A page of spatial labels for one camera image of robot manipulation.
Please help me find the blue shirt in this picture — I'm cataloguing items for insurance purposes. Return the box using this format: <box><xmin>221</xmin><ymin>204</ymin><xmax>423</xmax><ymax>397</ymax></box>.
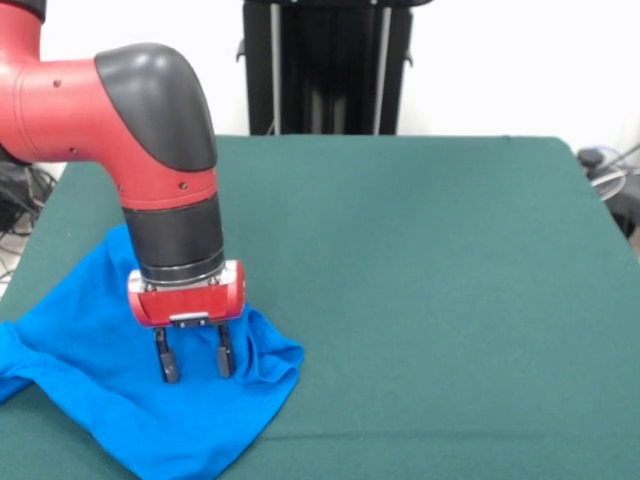
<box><xmin>0</xmin><ymin>224</ymin><xmax>305</xmax><ymax>480</ymax></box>

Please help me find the dark green table cloth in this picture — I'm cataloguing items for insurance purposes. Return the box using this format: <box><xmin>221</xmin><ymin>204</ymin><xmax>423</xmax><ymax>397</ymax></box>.
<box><xmin>0</xmin><ymin>134</ymin><xmax>640</xmax><ymax>480</ymax></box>

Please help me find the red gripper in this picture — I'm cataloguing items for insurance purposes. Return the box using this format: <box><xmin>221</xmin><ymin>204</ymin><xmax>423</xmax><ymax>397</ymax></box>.
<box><xmin>127</xmin><ymin>259</ymin><xmax>247</xmax><ymax>385</ymax></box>

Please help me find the black cable tangle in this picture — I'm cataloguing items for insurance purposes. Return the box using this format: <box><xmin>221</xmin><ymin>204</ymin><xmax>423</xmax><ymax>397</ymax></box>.
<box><xmin>0</xmin><ymin>149</ymin><xmax>59</xmax><ymax>281</ymax></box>

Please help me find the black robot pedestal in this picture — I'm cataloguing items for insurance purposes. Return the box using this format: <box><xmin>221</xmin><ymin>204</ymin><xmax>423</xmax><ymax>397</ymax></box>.
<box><xmin>236</xmin><ymin>0</ymin><xmax>416</xmax><ymax>136</ymax></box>

